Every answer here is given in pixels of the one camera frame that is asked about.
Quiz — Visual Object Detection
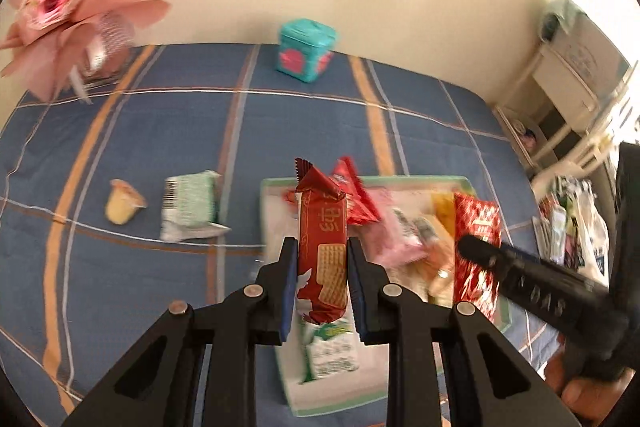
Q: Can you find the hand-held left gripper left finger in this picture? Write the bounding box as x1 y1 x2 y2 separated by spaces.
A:
60 237 300 427

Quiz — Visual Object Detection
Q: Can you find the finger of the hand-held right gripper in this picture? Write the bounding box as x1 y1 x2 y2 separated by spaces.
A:
457 233 512 279

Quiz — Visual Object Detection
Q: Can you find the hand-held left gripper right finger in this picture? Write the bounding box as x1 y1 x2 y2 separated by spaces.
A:
347 238 581 427

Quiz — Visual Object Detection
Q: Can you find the red patterned long packet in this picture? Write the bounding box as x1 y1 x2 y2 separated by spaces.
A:
452 193 502 323

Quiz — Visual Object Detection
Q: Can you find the clear bagged bread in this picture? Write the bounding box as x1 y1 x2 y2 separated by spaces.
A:
410 217 458 303

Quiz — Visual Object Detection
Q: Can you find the yellow cake packet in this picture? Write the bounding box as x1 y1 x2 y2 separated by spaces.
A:
432 193 457 238

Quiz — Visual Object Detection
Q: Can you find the green and white snack packet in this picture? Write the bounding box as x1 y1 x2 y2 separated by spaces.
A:
299 319 362 385

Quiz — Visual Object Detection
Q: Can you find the pink snack packet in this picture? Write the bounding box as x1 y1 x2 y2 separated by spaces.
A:
367 189 431 265

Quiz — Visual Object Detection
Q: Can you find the red biscuit packet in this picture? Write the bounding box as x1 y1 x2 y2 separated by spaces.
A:
292 158 349 325

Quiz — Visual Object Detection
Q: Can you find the small red snack packet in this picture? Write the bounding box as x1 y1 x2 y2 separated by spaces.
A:
332 157 383 228

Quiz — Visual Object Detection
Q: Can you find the teal-edged white cardboard tray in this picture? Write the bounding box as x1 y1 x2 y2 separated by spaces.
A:
260 176 516 415

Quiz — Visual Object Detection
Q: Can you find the person's right hand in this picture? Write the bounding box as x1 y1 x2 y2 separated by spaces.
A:
545 339 621 425

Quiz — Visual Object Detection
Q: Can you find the yellow jelly cup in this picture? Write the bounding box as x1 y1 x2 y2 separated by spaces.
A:
104 179 149 226

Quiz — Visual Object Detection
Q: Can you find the blue plaid tablecloth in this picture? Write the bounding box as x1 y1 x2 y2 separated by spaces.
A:
0 42 566 427

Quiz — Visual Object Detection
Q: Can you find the white shelf unit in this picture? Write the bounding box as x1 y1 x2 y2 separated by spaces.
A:
495 0 640 180

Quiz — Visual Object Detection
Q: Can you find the teal cube tin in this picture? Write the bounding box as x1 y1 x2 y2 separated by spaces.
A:
275 19 337 84

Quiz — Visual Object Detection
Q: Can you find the clear plastic box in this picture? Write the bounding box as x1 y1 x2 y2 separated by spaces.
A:
75 14 136 90

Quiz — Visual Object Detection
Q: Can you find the pink flower bouquet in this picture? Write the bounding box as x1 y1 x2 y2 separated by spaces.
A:
0 0 173 102

